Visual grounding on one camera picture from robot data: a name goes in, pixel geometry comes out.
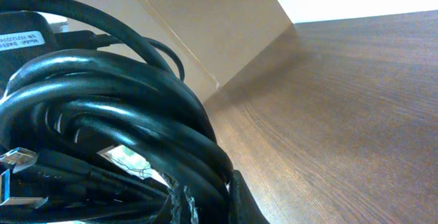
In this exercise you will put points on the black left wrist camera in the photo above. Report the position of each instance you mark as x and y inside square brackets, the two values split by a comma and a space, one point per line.
[24, 36]

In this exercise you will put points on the brown cardboard side panel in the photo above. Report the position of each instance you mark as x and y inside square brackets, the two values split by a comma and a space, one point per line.
[215, 39]

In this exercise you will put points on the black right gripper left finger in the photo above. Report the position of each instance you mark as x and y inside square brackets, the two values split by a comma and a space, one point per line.
[179, 207]

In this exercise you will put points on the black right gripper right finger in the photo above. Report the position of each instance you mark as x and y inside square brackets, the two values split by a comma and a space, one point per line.
[243, 207]

